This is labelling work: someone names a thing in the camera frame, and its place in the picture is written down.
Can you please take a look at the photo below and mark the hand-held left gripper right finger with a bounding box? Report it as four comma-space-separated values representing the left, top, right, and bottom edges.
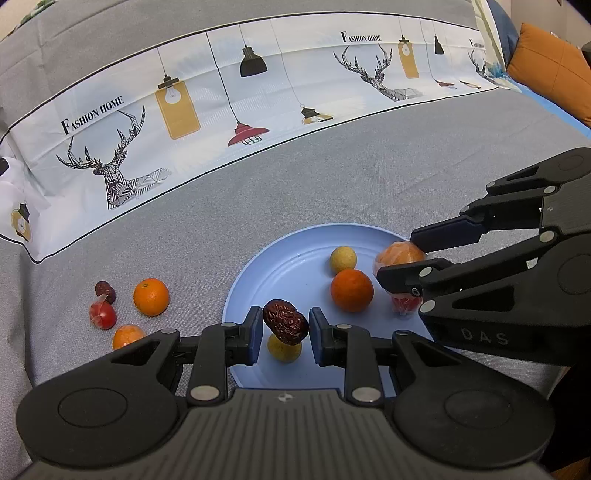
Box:
309, 307, 462, 403

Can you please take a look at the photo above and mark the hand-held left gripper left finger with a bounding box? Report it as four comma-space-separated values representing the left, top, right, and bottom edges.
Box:
115, 306, 264, 403

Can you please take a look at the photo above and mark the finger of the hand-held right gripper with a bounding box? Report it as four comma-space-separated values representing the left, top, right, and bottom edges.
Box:
376, 230, 562, 315
410, 158, 562, 254

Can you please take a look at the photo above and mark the plastic-wrapped orange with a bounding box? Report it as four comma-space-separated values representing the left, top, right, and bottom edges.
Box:
112, 324, 147, 350
373, 241, 428, 294

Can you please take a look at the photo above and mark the plastic-wrapped cherry tomato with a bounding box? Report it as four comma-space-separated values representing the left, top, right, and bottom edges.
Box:
89, 298, 117, 330
390, 292, 424, 319

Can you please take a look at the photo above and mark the small yellow fruit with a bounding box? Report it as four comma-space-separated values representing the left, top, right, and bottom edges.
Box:
268, 333, 303, 363
329, 246, 358, 274

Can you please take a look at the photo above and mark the bare orange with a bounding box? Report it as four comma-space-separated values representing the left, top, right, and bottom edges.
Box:
133, 278, 170, 317
330, 269, 375, 313

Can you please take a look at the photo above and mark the blue round plate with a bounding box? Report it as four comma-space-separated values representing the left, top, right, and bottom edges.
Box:
222, 223, 435, 391

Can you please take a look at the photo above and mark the light blue bedsheet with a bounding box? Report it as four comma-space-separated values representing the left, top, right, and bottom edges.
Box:
508, 78, 591, 139

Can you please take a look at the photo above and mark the orange pillow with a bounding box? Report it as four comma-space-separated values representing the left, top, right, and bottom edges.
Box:
507, 22, 591, 129

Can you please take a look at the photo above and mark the striped cloth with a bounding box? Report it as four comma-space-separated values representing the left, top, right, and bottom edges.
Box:
471, 0, 509, 70

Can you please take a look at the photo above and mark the blue pillow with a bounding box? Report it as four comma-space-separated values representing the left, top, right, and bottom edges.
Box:
487, 0, 525, 70

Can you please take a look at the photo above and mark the leaf patterned cloth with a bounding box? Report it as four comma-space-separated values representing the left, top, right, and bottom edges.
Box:
17, 0, 52, 20

